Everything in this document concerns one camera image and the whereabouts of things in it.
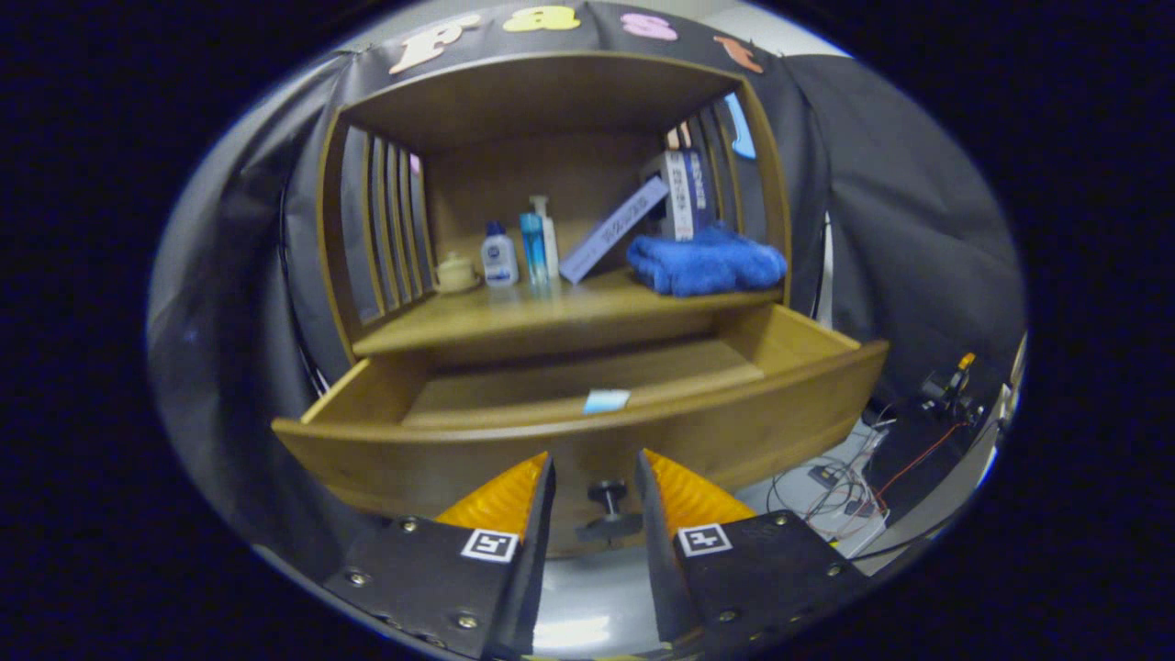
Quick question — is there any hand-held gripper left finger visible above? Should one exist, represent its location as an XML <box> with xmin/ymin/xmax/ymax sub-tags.
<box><xmin>321</xmin><ymin>450</ymin><xmax>557</xmax><ymax>660</ymax></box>

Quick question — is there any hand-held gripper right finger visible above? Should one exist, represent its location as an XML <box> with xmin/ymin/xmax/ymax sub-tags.
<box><xmin>635</xmin><ymin>448</ymin><xmax>871</xmax><ymax>657</ymax></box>

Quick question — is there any wooden countertop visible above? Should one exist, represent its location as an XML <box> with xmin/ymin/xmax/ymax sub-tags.
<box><xmin>352</xmin><ymin>266</ymin><xmax>784</xmax><ymax>359</ymax></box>

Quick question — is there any wooden cabinet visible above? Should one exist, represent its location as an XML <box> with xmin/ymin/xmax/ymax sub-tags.
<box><xmin>317</xmin><ymin>50</ymin><xmax>795</xmax><ymax>368</ymax></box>

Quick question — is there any cream lidded teacup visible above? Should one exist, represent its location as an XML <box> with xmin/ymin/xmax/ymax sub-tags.
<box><xmin>431</xmin><ymin>252</ymin><xmax>481</xmax><ymax>295</ymax></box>

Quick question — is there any white bottle blue cap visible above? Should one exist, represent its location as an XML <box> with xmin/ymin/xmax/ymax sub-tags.
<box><xmin>480</xmin><ymin>221</ymin><xmax>520</xmax><ymax>287</ymax></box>

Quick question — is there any blue towel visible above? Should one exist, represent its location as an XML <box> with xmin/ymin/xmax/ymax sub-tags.
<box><xmin>626</xmin><ymin>225</ymin><xmax>789</xmax><ymax>297</ymax></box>

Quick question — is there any clear blue bottle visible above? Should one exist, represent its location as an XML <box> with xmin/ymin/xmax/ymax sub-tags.
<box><xmin>519</xmin><ymin>212</ymin><xmax>549</xmax><ymax>286</ymax></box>

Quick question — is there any white pump bottle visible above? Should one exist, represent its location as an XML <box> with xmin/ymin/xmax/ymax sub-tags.
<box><xmin>530</xmin><ymin>195</ymin><xmax>560</xmax><ymax>279</ymax></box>

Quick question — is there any lavender book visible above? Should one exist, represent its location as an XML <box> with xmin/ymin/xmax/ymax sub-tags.
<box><xmin>558</xmin><ymin>176</ymin><xmax>670</xmax><ymax>285</ymax></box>

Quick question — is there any black orange device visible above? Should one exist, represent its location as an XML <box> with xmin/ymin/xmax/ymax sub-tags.
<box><xmin>918</xmin><ymin>353</ymin><xmax>979</xmax><ymax>414</ymax></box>

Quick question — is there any white book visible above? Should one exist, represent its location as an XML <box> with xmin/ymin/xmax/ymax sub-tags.
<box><xmin>643</xmin><ymin>151</ymin><xmax>695</xmax><ymax>242</ymax></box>

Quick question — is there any dark blue book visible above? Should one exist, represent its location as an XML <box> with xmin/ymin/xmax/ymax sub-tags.
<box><xmin>688</xmin><ymin>151</ymin><xmax>719</xmax><ymax>235</ymax></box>

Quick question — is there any tangle of cables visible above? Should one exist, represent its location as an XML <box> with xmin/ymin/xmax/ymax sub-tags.
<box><xmin>767</xmin><ymin>418</ymin><xmax>965</xmax><ymax>543</ymax></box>

